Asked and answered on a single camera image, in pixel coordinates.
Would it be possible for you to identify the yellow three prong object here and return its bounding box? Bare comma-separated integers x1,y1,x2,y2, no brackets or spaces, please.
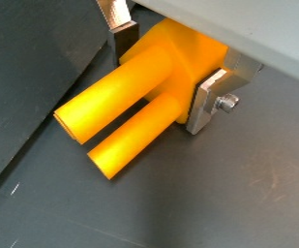
53,18,228,178

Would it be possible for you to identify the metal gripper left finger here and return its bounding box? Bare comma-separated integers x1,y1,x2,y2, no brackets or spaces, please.
96,0,140,66

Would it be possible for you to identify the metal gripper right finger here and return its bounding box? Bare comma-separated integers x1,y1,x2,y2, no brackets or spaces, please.
185,48,262,135

